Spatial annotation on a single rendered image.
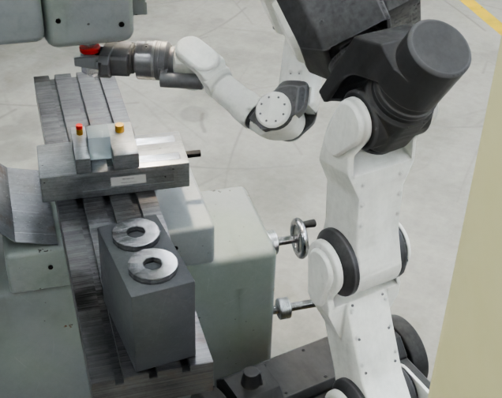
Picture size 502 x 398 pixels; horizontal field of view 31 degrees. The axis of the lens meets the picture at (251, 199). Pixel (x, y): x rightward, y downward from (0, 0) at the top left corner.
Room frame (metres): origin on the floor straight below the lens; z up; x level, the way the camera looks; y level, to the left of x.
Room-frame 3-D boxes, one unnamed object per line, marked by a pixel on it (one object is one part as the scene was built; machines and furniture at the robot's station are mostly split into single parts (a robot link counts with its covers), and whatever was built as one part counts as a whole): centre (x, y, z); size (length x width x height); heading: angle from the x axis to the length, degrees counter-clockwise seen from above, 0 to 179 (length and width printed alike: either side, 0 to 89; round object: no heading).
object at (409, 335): (1.69, -0.39, 0.50); 0.20 x 0.05 x 0.20; 31
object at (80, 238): (1.77, 0.35, 0.89); 1.24 x 0.23 x 0.08; 17
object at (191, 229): (1.84, 0.37, 0.79); 0.50 x 0.35 x 0.12; 107
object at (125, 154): (1.83, 0.31, 1.02); 0.15 x 0.06 x 0.04; 15
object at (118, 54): (1.83, 0.28, 1.24); 0.13 x 0.12 x 0.10; 175
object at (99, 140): (1.81, 0.37, 1.03); 0.06 x 0.05 x 0.06; 15
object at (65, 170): (1.82, 0.34, 0.98); 0.35 x 0.15 x 0.11; 105
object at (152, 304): (1.30, 0.19, 1.03); 0.22 x 0.12 x 0.20; 25
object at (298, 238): (1.98, -0.10, 0.63); 0.16 x 0.12 x 0.12; 107
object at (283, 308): (1.86, -0.17, 0.51); 0.22 x 0.06 x 0.06; 107
